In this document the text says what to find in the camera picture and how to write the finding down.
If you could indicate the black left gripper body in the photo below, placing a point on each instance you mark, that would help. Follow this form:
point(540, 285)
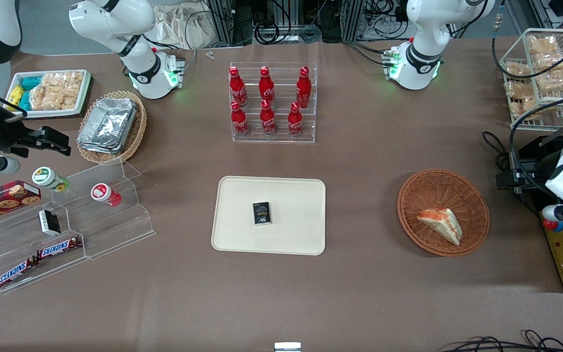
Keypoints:
point(527, 176)

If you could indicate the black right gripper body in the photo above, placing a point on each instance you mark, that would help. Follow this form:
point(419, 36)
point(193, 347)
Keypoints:
point(8, 136)

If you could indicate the triangular sandwich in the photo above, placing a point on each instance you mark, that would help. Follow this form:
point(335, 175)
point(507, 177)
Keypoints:
point(442, 224)

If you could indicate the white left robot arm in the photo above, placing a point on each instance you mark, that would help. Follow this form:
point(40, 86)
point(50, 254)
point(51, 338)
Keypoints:
point(425, 29)

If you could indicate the white rectangular snack tray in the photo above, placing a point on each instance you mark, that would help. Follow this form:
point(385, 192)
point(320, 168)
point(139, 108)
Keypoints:
point(52, 114)

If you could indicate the brown wicker basket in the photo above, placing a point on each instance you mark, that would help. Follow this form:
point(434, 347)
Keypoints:
point(438, 190)

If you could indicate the light wicker oval basket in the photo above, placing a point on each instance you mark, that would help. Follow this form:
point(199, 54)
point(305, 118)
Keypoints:
point(137, 132)

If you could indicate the beige plastic tray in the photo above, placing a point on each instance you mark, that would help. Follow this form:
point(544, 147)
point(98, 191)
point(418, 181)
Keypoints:
point(291, 195)

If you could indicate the green lid sunflower cup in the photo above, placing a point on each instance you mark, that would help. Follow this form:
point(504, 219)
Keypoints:
point(47, 177)

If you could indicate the clear rice cracker pack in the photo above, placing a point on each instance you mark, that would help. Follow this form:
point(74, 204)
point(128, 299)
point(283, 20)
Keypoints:
point(72, 90)
point(517, 70)
point(521, 90)
point(552, 61)
point(38, 98)
point(557, 80)
point(54, 90)
point(543, 44)

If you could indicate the teal snack packet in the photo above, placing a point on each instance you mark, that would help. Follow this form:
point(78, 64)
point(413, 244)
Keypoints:
point(24, 101)
point(31, 82)

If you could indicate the yellow snack packet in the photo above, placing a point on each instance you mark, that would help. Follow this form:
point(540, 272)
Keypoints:
point(15, 94)

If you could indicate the stack of foil trays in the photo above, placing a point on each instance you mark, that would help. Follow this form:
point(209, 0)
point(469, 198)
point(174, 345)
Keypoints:
point(108, 124)

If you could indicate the red lid strawberry cup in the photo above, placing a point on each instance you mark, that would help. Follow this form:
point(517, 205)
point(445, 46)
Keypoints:
point(103, 192)

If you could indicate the red plaid cookie box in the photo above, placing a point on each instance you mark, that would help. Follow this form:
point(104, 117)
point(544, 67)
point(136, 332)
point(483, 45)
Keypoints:
point(3, 200)

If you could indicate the black box with white side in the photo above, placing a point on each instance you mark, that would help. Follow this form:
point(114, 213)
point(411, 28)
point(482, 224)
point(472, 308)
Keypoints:
point(49, 222)

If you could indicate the Snickers chocolate bar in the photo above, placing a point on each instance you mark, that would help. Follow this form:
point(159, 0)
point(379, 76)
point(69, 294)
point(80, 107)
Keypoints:
point(59, 248)
point(16, 273)

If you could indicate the clear acrylic stepped shelf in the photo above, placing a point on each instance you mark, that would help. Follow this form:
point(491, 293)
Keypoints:
point(115, 234)

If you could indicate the beige cloth bag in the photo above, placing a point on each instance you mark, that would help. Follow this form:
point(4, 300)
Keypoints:
point(188, 24)

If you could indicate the red cola bottle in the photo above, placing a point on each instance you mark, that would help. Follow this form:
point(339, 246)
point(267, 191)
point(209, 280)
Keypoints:
point(237, 90)
point(304, 90)
point(266, 88)
point(268, 121)
point(295, 123)
point(239, 122)

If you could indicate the small black card box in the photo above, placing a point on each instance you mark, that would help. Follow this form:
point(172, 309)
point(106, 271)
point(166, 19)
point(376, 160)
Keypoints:
point(262, 213)

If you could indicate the clear acrylic bottle rack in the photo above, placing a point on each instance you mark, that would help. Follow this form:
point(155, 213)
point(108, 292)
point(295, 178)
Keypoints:
point(281, 132)

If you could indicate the small white device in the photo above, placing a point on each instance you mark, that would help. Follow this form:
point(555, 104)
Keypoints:
point(287, 347)

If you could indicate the aluminium frame post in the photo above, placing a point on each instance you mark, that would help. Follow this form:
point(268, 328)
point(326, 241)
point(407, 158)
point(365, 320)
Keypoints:
point(223, 19)
point(353, 17)

